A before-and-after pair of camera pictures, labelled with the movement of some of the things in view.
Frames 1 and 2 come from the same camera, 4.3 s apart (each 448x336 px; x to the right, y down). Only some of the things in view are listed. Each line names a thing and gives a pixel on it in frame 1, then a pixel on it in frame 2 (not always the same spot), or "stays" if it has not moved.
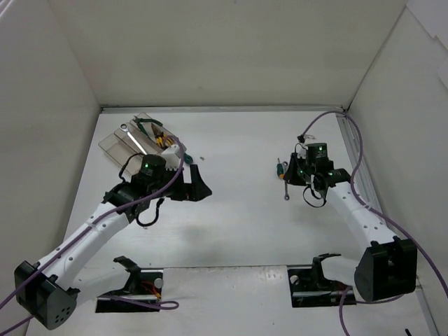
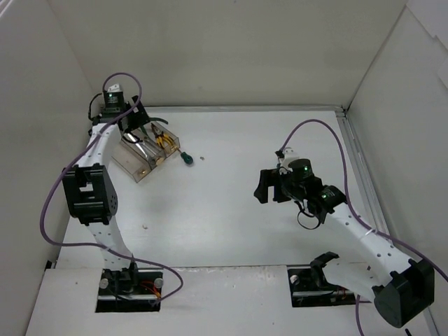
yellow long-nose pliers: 158,135 stays
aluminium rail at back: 227,107 stays
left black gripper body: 187,190 -> 136,114
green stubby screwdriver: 187,159 stays
